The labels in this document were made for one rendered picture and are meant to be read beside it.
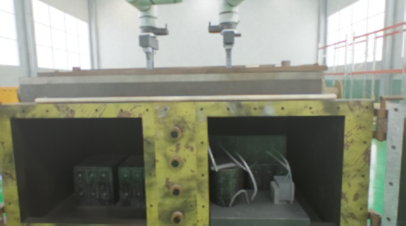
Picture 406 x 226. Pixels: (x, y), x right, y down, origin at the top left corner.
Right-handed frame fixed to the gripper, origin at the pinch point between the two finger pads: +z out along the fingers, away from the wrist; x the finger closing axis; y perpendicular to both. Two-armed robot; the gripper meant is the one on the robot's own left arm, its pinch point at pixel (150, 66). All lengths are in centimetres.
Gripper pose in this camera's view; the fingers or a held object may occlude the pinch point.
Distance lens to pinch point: 101.1
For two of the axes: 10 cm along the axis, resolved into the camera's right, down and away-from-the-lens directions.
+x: -1.1, 0.9, -9.9
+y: -9.9, 0.1, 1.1
